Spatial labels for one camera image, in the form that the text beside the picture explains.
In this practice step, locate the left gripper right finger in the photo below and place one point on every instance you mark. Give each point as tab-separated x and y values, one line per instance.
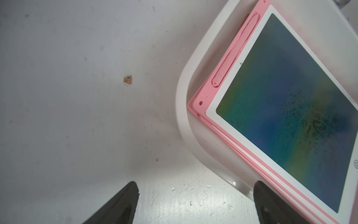
271	209

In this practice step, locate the pink stylus pen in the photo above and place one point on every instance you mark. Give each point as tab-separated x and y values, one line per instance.
235	48

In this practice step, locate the pink writing tablet colourful screen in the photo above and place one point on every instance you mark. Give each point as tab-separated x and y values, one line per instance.
278	97

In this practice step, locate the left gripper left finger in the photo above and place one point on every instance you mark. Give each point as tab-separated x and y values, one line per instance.
120	209

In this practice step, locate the white plastic storage tray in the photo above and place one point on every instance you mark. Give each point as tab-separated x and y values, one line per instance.
330	28

